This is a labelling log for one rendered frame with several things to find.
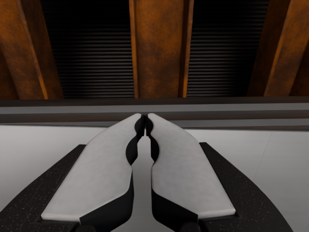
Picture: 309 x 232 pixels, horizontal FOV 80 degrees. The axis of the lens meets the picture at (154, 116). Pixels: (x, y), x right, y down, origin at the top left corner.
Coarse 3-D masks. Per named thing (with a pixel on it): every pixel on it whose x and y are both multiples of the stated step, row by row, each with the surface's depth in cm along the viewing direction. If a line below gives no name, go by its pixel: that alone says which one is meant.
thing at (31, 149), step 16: (0, 128) 14; (16, 128) 14; (32, 128) 14; (48, 128) 14; (0, 144) 14; (16, 144) 15; (32, 144) 15; (48, 144) 15; (64, 144) 15; (0, 160) 15; (16, 160) 15; (32, 160) 15; (48, 160) 15; (0, 176) 16; (16, 176) 16; (32, 176) 16; (0, 192) 17; (16, 192) 17; (0, 208) 18
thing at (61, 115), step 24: (288, 96) 19; (0, 120) 16; (24, 120) 16; (48, 120) 16; (72, 120) 16; (96, 120) 16; (120, 120) 16; (168, 120) 16; (192, 120) 16; (216, 120) 16; (240, 120) 16; (264, 120) 16; (288, 120) 16
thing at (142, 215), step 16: (64, 128) 14; (80, 128) 14; (96, 128) 14; (144, 144) 15; (144, 160) 16; (144, 176) 16; (144, 192) 17; (144, 208) 18; (128, 224) 20; (144, 224) 20; (160, 224) 20
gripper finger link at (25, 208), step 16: (80, 144) 9; (64, 160) 8; (48, 176) 7; (64, 176) 7; (32, 192) 7; (48, 192) 7; (16, 208) 6; (32, 208) 6; (0, 224) 6; (16, 224) 6; (32, 224) 6; (48, 224) 6; (64, 224) 6
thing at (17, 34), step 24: (0, 0) 26; (24, 0) 23; (0, 24) 27; (24, 24) 23; (0, 48) 29; (24, 48) 29; (48, 48) 28; (0, 72) 28; (24, 72) 30; (48, 72) 28; (0, 96) 28; (24, 96) 32; (48, 96) 28
